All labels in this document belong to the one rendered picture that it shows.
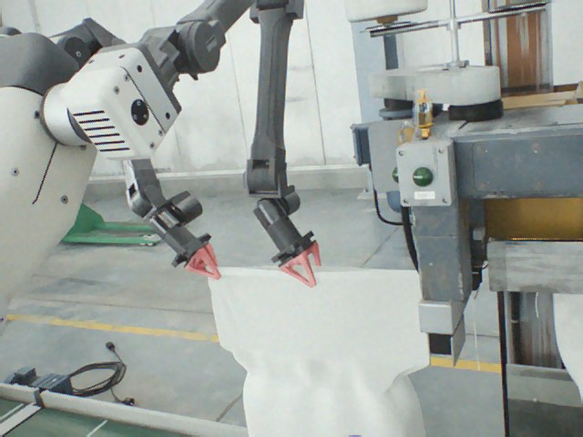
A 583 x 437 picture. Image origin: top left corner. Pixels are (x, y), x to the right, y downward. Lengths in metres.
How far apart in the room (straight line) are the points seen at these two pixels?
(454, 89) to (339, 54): 5.51
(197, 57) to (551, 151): 0.53
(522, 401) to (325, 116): 5.41
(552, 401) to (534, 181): 0.71
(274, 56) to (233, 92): 5.90
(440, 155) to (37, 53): 0.59
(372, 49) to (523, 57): 4.58
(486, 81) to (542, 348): 0.77
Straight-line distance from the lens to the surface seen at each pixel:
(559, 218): 1.24
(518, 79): 1.40
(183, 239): 1.36
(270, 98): 1.23
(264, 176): 1.20
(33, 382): 2.64
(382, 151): 1.37
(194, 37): 0.95
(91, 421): 2.26
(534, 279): 1.14
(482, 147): 0.92
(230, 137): 7.28
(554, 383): 1.48
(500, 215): 1.24
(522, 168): 0.92
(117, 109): 0.81
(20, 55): 0.97
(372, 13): 1.21
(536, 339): 1.57
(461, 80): 1.03
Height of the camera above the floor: 1.48
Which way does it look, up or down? 15 degrees down
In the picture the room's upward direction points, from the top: 8 degrees counter-clockwise
